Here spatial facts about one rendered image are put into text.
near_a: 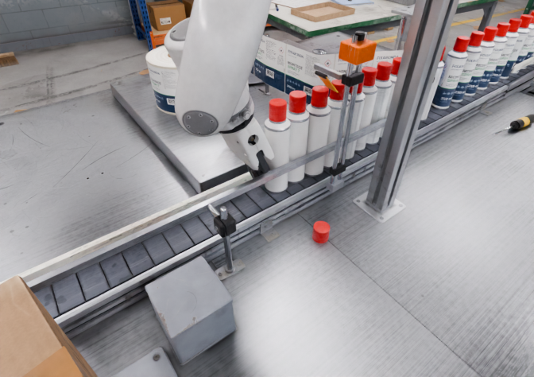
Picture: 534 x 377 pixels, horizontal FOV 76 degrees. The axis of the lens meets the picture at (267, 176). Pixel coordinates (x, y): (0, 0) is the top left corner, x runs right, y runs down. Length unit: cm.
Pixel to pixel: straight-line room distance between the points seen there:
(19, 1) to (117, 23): 100
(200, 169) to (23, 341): 57
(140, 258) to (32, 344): 36
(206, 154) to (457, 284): 60
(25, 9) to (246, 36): 466
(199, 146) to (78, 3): 422
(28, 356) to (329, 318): 44
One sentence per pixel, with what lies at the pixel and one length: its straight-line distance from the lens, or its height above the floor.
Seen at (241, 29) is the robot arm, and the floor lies 126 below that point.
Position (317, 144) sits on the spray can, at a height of 97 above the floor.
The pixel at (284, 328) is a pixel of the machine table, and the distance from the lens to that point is 61.
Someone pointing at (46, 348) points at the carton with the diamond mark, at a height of 112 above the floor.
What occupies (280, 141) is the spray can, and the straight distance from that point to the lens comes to 66.
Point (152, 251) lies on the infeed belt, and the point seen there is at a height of 88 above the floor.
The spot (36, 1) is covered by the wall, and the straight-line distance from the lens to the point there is 500.
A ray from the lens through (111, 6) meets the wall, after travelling 506.
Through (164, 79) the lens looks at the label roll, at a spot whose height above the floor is 99.
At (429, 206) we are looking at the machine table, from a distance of 87.
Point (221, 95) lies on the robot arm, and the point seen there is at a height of 119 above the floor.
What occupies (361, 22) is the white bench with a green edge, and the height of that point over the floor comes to 80.
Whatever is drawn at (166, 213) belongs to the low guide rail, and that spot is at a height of 91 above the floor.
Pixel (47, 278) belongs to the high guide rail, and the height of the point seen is 96.
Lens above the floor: 138
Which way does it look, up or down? 39 degrees down
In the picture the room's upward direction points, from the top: straight up
